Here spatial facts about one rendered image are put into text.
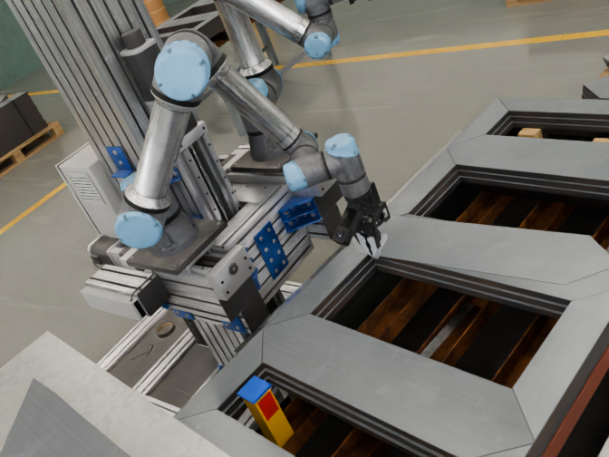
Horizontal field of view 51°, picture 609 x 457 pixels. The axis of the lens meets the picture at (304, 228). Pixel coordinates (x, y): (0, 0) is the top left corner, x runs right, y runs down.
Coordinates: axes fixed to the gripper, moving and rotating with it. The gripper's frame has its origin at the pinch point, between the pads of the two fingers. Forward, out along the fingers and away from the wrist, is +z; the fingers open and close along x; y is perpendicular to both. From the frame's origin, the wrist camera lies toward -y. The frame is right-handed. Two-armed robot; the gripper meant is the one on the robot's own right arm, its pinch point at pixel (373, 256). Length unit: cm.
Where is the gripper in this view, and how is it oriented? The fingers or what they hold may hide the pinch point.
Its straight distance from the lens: 172.9
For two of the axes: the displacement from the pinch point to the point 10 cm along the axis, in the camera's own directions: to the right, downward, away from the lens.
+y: 6.4, -5.9, 4.9
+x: -6.9, -1.6, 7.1
